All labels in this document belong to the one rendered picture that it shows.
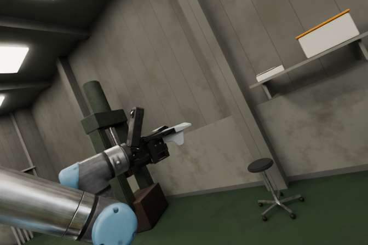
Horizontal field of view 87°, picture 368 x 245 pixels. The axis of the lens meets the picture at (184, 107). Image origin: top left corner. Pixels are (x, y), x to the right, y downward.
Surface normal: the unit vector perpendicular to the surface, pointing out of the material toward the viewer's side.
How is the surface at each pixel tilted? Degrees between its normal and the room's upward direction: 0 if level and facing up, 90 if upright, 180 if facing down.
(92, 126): 90
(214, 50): 90
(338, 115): 90
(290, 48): 90
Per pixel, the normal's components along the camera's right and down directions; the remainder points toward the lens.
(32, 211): 0.41, -0.07
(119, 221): 0.48, -0.27
